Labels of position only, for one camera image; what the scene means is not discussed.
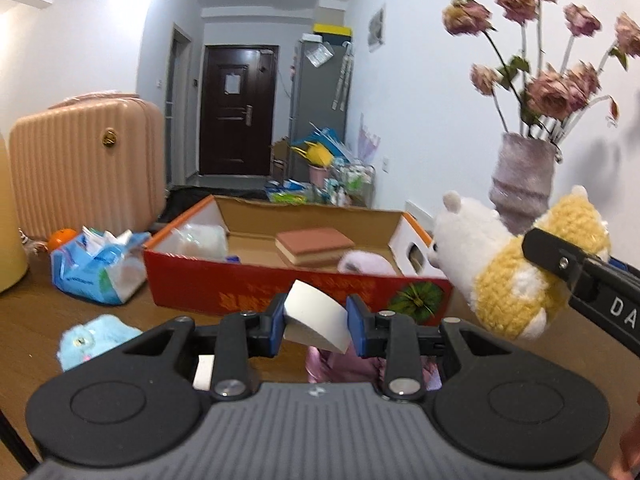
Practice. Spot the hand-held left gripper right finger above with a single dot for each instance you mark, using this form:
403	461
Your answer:
355	325

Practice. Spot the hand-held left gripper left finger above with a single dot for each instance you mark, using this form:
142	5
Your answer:
277	322

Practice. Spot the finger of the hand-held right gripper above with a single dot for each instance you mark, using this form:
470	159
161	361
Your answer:
555	257

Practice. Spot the white card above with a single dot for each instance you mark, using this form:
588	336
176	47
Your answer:
315	315

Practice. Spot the cardboard box with orange rim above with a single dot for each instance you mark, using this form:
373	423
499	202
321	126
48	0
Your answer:
250	295

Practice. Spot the white and yellow plush toy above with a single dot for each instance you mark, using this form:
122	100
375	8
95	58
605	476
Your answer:
500	280

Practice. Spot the brown cake-shaped sponge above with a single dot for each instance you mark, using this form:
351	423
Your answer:
312	242

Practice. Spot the clear plastic bag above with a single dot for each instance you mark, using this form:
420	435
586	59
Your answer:
319	54
200	242

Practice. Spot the light blue plush toy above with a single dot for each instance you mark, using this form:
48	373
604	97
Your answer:
95	335

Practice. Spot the pink satin cloth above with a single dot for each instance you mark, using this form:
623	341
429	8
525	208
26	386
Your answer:
330	367

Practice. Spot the white foam block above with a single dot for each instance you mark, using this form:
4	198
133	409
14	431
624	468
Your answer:
203	372

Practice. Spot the green printed bag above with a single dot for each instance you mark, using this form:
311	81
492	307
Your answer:
286	196

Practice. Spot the white flat board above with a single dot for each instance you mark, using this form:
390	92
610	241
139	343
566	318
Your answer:
417	212

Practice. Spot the metal trolley rack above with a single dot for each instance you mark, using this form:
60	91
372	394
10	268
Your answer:
352	185

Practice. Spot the black bag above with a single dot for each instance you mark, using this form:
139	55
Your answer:
200	193

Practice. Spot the pink bin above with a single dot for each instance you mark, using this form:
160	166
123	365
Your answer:
318	175

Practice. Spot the brown cardboard box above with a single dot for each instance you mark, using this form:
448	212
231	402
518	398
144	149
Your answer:
279	160

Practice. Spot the dried pink rose bouquet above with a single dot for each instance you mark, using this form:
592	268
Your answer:
550	92

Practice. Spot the yellow bag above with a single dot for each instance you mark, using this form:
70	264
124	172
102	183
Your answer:
317	155

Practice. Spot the dark brown entrance door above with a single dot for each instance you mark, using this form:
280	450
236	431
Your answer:
235	145

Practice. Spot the blue tissue pack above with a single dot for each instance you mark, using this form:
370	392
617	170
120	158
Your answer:
100	275

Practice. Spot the blue folded bags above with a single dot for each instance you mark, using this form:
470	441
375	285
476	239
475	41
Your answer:
330	137

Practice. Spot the grey refrigerator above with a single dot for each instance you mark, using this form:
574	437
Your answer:
315	105

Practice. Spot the orange fruit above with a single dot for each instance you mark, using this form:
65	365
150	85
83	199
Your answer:
60	239

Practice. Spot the grey framed glass door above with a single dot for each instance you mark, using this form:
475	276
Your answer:
176	110

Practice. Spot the white paper notice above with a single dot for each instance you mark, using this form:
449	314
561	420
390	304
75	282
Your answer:
232	84

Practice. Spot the pink ribbed suitcase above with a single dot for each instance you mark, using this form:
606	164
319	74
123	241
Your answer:
85	170

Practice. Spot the white folded umbrella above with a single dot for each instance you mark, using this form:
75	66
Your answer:
342	77

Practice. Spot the yellow bottle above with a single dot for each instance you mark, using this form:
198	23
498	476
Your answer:
10	240

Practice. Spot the yellow and black box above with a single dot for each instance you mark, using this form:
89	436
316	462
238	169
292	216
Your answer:
332	31

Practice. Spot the white wall outlet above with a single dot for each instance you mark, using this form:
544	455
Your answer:
385	163

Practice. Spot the purple wall sticker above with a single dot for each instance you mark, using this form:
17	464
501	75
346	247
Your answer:
368	137

